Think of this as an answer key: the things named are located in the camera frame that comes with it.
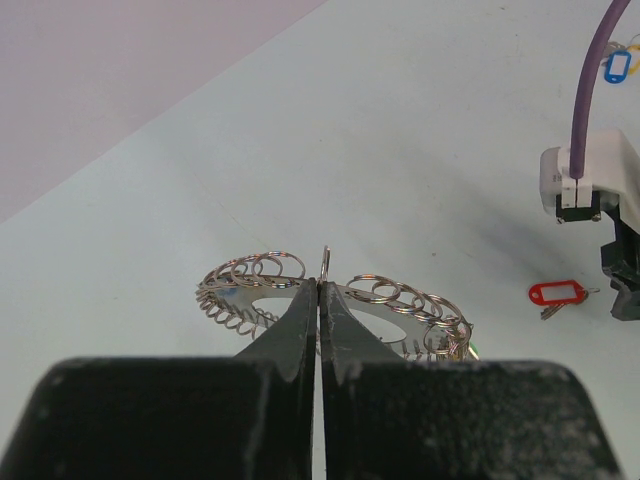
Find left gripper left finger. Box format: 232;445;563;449
8;279;318;479

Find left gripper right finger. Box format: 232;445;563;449
320;296;622;479

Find red tagged key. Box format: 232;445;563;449
528;279;600;321

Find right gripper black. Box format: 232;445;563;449
600;197;639;322

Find metal disc keyring holder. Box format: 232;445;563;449
195;248;473;362

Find blue tagged key bunch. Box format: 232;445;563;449
601;34;639;85

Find green yellow tagged keys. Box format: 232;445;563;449
451;342;480;361

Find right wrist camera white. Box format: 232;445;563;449
539;129;639;231

